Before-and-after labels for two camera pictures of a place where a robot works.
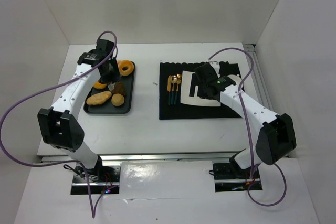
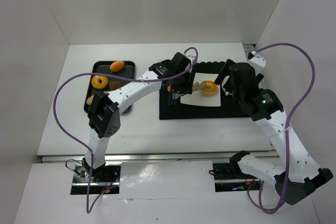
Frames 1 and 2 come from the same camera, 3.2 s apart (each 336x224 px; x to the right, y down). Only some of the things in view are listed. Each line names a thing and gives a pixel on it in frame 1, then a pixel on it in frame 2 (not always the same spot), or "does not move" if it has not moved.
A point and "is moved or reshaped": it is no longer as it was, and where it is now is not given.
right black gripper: (205, 93) to (227, 74)
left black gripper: (109, 74) to (181, 86)
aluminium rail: (151, 158) does not move
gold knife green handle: (169, 85) does not move
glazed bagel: (125, 67) is moved or reshaped
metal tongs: (111, 86) is moved or reshaped
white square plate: (185, 91) does not move
